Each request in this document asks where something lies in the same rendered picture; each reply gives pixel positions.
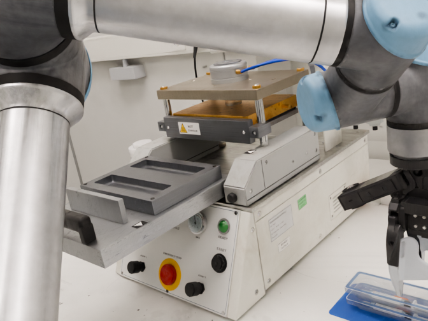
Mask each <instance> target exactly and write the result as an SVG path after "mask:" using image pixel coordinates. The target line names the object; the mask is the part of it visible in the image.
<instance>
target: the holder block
mask: <svg viewBox="0 0 428 321"><path fill-rule="evenodd" d="M221 178H222V174H221V169H220V165H215V164H206V163H200V162H191V161H185V160H176V159H167V158H161V157H152V156H146V157H144V158H141V159H139V160H136V161H134V162H132V163H130V164H128V165H125V166H123V167H121V168H118V169H116V170H114V171H112V172H109V173H107V174H105V175H102V176H100V177H98V178H96V179H93V180H91V181H89V182H87V183H84V184H82V185H80V188H81V189H83V190H89V191H92V192H97V193H100V194H105V195H109V196H113V197H119V198H122V199H123V200H124V205H125V208H127V209H130V210H134V211H139V212H142V213H147V214H150V215H157V214H159V213H160V212H162V211H164V210H166V209H168V208H169V207H171V206H173V205H175V204H176V203H179V202H180V201H182V200H184V199H185V198H187V197H189V196H191V195H192V194H195V193H196V192H198V191H200V190H201V189H203V188H205V187H207V186H209V185H211V184H212V183H214V182H216V181H217V180H219V179H221Z"/></svg>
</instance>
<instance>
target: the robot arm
mask: <svg viewBox="0 0 428 321"><path fill-rule="evenodd" d="M94 32H97V33H102V34H110V35H116V36H123V37H128V38H137V39H145V40H150V41H159V42H164V43H172V44H177V45H186V46H194V47H199V48H207V49H212V50H221V51H226V52H234V53H239V54H248V55H256V56H261V57H270V58H275V59H283V60H288V61H296V62H305V63H310V64H318V65H323V66H328V68H327V70H326V71H322V72H320V71H316V72H315V73H313V74H310V75H306V76H304V77H302V78H301V79H300V81H299V83H298V85H297V94H296V96H297V107H298V110H299V114H300V116H301V119H302V121H303V122H304V124H305V126H306V127H307V128H308V129H309V130H311V131H313V132H323V131H330V130H334V129H335V130H337V131H338V130H340V129H341V128H344V127H349V126H353V125H358V124H363V123H366V122H372V121H375V120H380V119H383V118H386V121H387V150H388V151H389V152H390V153H389V156H390V164H391V165H393V166H394V167H396V168H397V169H394V170H392V171H389V172H387V173H384V174H382V175H380V176H377V177H374V178H372V179H370V180H367V181H364V182H362V183H354V184H353V185H349V186H348V187H346V188H345V189H343V190H342V193H341V194H340V195H339V196H338V197H337V198H338V200H339V202H340V204H341V206H342V207H343V209H344V211H346V210H349V209H352V210H353V209H356V208H359V207H361V206H364V205H365V204H366V203H369V202H371V201H374V200H377V199H379V198H382V197H385V196H388V195H390V196H391V201H390V203H389V210H388V214H389V215H388V226H387V235H386V252H387V264H388V267H389V274H390V279H391V282H392V284H393V287H394V290H395V292H396V294H397V296H399V297H402V296H403V283H404V282H403V280H428V263H426V261H425V251H426V250H428V0H0V321H58V319H59V299H60V288H61V268H62V247H63V237H64V216H65V205H66V185H67V174H68V153H69V133H70V128H71V127H72V126H74V125H75V124H77V123H78V122H79V121H80V120H81V119H82V118H83V114H84V102H85V101H86V99H87V97H88V95H89V92H90V88H91V84H92V64H91V61H90V57H89V54H88V51H87V49H86V48H85V45H84V42H83V40H84V39H85V38H87V37H88V36H90V35H91V34H92V33H94ZM405 231H406V232H407V235H408V237H405V238H404V232H405Z"/></svg>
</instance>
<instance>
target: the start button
mask: <svg viewBox="0 0 428 321"><path fill-rule="evenodd" d="M211 266H212V268H213V270H215V271H222V270H223V268H224V266H225V262H224V259H223V257H222V256H220V255H216V256H214V257H213V258H212V260H211Z"/></svg>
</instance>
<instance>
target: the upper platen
mask: <svg viewBox="0 0 428 321"><path fill-rule="evenodd" d="M262 99H263V104H264V113H265V119H266V122H270V123H271V126H272V125H275V124H277V123H278V122H281V121H282V120H285V119H286V118H289V117H291V116H292V115H295V114H296V113H298V108H296V106H297V97H296V94H271V95H270V96H267V97H264V98H262ZM173 116H186V117H217V118H246V119H252V121H253V125H254V124H256V123H257V117H256V112H255V103H254V101H245V100H207V101H204V102H202V103H199V104H196V105H194V106H191V107H189V108H185V109H184V110H180V111H177V112H176V113H173Z"/></svg>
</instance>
